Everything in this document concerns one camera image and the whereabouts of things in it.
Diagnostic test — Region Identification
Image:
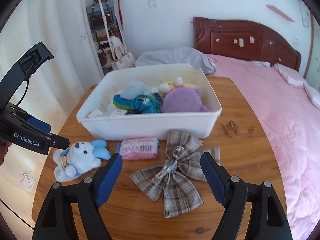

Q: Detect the white bear plush blue bow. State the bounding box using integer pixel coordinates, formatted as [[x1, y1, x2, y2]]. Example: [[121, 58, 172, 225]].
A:
[[53, 140, 111, 182]]

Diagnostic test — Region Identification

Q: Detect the pink tissue packet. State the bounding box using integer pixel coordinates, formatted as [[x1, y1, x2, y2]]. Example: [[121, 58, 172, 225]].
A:
[[116, 137, 160, 160]]

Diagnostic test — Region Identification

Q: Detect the plaid bow hair clip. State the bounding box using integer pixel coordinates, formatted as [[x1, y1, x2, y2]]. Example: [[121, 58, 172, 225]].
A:
[[130, 131, 220, 218]]

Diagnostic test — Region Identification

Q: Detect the small white box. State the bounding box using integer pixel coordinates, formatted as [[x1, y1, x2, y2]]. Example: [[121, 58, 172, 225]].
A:
[[88, 109, 103, 118]]

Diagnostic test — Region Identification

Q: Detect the purple plush toy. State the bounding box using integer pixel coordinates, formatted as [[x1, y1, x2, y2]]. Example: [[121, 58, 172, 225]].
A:
[[161, 87, 209, 113]]

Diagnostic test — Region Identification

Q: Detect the blue rainbow pony plush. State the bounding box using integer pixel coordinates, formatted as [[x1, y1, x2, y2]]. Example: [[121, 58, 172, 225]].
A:
[[113, 80, 153, 110]]

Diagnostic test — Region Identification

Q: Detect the yellow plush toy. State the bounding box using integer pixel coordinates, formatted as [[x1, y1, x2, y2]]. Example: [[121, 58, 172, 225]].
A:
[[157, 77, 197, 98]]

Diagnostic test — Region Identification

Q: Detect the white medicine box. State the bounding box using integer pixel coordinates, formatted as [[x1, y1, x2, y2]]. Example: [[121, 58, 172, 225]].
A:
[[110, 108, 127, 117]]

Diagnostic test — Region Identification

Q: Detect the person's left hand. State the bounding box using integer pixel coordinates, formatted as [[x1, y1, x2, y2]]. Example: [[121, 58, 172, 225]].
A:
[[0, 140, 12, 165]]

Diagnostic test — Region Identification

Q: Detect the wooden table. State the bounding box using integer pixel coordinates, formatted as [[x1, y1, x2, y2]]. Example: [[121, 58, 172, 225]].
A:
[[31, 76, 288, 240]]

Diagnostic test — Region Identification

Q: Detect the white plastic storage bin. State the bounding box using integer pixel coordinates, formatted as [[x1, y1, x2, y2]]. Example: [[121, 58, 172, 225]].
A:
[[76, 64, 222, 140]]

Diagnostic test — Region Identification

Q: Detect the pink bed quilt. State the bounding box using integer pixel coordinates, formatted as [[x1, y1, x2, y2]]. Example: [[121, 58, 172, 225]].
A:
[[208, 54, 319, 239]]

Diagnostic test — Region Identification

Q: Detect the white handbag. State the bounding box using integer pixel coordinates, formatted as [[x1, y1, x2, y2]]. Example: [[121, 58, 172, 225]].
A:
[[112, 44, 135, 70]]

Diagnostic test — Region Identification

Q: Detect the cow pattern plush bag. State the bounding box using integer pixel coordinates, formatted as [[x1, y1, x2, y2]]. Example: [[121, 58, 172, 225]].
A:
[[94, 33, 126, 70]]

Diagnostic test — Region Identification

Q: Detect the white floral curtain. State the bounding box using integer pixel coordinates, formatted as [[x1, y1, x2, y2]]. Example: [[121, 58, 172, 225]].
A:
[[1, 0, 103, 238]]

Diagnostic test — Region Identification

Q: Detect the grey cloth cover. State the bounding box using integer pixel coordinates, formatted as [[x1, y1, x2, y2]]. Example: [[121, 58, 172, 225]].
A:
[[135, 47, 215, 75]]

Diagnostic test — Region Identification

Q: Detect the pink pillow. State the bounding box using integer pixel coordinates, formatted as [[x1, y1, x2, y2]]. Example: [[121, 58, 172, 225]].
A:
[[272, 63, 320, 109]]

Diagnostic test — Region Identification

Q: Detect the blue black satchel bag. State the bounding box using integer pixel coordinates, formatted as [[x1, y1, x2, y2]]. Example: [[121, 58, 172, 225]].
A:
[[86, 0, 117, 32]]

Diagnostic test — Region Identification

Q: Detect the dark wooden headboard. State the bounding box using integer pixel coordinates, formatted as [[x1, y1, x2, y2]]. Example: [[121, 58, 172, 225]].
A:
[[193, 17, 301, 71]]

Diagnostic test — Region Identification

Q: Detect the black cable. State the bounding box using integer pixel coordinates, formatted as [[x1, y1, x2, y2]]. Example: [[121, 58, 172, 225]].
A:
[[0, 198, 36, 230]]

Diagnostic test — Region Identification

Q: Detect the wall light switch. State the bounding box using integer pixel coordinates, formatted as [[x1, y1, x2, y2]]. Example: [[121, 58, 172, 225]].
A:
[[148, 0, 159, 8]]

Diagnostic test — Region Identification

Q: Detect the pink wall shelf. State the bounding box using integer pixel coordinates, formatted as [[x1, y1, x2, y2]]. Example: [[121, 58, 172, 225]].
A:
[[266, 4, 295, 22]]

